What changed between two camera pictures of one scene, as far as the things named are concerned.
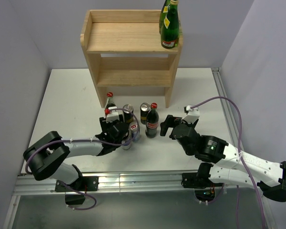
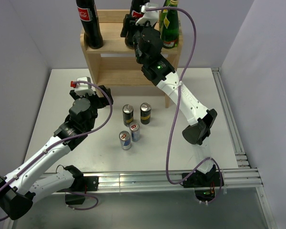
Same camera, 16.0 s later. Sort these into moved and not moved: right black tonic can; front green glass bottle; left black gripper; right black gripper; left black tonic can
Moved: right black gripper; left black gripper
Not moved: left black tonic can; front green glass bottle; right black tonic can
